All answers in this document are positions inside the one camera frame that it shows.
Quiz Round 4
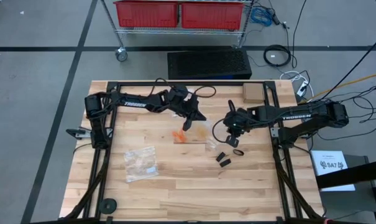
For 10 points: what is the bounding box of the black power adapter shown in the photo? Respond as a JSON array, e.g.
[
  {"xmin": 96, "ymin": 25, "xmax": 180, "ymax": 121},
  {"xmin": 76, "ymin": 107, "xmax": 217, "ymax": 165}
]
[{"xmin": 269, "ymin": 11, "xmax": 282, "ymax": 27}]

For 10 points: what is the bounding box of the dark grey side cart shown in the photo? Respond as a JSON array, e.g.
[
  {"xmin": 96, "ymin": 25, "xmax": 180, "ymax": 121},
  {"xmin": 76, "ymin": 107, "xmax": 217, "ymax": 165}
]
[{"xmin": 321, "ymin": 154, "xmax": 376, "ymax": 224}]

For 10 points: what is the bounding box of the white power strip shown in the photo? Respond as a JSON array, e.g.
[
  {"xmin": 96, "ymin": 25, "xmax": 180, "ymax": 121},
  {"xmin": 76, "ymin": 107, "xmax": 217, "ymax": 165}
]
[{"xmin": 296, "ymin": 80, "xmax": 310, "ymax": 97}]

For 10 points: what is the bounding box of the white SA7 paper sheet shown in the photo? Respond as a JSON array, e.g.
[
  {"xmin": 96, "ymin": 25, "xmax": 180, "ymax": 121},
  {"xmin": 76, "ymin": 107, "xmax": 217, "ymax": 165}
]
[{"xmin": 310, "ymin": 150, "xmax": 357, "ymax": 192}]

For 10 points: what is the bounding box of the thin black hanging cable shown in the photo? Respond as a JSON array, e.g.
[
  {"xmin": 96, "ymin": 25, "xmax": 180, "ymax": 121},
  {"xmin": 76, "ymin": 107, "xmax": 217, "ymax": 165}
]
[{"xmin": 291, "ymin": 0, "xmax": 308, "ymax": 68}]

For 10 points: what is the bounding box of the white cable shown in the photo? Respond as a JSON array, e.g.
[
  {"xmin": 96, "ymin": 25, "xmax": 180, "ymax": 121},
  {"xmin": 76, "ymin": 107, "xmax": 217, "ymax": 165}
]
[{"xmin": 279, "ymin": 70, "xmax": 315, "ymax": 98}]

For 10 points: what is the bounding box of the yellow floor cable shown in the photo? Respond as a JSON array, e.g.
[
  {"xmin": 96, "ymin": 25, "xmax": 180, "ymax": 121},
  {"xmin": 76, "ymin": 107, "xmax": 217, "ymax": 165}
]
[{"xmin": 299, "ymin": 70, "xmax": 376, "ymax": 103}]

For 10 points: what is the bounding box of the black round disc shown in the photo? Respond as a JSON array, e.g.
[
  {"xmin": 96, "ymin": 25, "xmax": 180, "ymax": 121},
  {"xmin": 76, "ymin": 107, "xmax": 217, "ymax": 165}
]
[{"xmin": 99, "ymin": 197, "xmax": 118, "ymax": 215}]

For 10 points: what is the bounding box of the black perforated floor mat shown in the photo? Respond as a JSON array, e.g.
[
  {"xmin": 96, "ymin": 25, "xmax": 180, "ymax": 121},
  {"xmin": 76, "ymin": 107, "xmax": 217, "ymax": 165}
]
[{"xmin": 167, "ymin": 49, "xmax": 253, "ymax": 81}]

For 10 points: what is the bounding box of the blue cable coil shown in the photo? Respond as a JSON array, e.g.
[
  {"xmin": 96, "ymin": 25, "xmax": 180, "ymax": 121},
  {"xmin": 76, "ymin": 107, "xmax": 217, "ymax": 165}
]
[{"xmin": 249, "ymin": 6, "xmax": 276, "ymax": 27}]

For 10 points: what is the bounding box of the black aluminium table frame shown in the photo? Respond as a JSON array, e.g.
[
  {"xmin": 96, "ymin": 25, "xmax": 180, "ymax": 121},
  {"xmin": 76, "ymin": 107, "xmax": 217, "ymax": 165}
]
[{"xmin": 62, "ymin": 80, "xmax": 327, "ymax": 224}]

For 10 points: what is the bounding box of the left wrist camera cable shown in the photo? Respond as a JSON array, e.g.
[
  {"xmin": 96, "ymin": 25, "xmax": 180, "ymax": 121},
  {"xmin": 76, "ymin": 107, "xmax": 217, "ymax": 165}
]
[{"xmin": 146, "ymin": 77, "xmax": 218, "ymax": 101}]

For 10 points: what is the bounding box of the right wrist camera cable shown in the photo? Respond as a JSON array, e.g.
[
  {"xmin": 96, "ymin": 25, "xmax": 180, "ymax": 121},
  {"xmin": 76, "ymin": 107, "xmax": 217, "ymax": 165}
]
[{"xmin": 211, "ymin": 99, "xmax": 238, "ymax": 144}]

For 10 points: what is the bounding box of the chrome wire shelving rack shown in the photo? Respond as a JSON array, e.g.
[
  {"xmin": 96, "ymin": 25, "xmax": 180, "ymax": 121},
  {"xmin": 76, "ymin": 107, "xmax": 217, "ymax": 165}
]
[{"xmin": 99, "ymin": 0, "xmax": 257, "ymax": 62}]

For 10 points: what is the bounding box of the brown cardboard box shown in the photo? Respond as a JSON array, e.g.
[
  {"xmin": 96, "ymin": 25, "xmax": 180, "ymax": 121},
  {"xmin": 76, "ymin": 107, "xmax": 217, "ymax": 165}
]
[{"xmin": 242, "ymin": 82, "xmax": 265, "ymax": 105}]

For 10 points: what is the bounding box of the thick black diagonal cable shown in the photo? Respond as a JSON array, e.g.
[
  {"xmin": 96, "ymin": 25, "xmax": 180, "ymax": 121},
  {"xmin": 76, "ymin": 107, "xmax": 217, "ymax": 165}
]
[{"xmin": 326, "ymin": 39, "xmax": 376, "ymax": 96}]

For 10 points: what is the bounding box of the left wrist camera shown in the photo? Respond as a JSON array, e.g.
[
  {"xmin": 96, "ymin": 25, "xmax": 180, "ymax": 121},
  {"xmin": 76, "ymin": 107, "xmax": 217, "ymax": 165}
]
[{"xmin": 188, "ymin": 92, "xmax": 199, "ymax": 108}]

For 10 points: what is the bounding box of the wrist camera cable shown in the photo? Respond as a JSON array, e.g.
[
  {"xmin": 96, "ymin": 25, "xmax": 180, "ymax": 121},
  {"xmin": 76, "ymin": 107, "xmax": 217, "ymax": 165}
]
[
  {"xmin": 211, "ymin": 99, "xmax": 238, "ymax": 144},
  {"xmin": 146, "ymin": 77, "xmax": 218, "ymax": 101}
]

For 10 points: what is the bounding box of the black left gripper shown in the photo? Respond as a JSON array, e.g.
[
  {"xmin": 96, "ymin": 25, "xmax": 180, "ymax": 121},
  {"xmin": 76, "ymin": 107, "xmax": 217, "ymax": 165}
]
[{"xmin": 167, "ymin": 85, "xmax": 208, "ymax": 133}]

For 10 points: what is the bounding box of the black floor cable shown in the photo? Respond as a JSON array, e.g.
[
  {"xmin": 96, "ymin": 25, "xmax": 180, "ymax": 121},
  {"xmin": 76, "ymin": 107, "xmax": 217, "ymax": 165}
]
[{"xmin": 316, "ymin": 118, "xmax": 376, "ymax": 142}]

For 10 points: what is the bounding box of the red plastic bin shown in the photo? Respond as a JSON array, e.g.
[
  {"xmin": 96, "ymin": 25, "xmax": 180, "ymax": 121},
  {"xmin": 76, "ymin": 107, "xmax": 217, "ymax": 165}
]
[
  {"xmin": 113, "ymin": 0, "xmax": 180, "ymax": 28},
  {"xmin": 180, "ymin": 1, "xmax": 245, "ymax": 30}
]

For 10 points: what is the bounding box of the black metal beam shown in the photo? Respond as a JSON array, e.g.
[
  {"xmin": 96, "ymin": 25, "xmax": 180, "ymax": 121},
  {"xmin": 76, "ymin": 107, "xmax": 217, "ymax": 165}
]
[{"xmin": 316, "ymin": 158, "xmax": 376, "ymax": 190}]

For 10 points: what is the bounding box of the black cable coil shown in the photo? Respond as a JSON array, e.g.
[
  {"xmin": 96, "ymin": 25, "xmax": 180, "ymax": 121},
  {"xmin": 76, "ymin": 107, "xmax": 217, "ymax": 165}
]
[{"xmin": 263, "ymin": 44, "xmax": 293, "ymax": 68}]

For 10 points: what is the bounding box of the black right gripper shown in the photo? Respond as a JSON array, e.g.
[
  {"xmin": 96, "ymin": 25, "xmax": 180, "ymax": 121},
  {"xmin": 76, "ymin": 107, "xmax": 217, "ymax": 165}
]
[{"xmin": 223, "ymin": 106, "xmax": 256, "ymax": 149}]

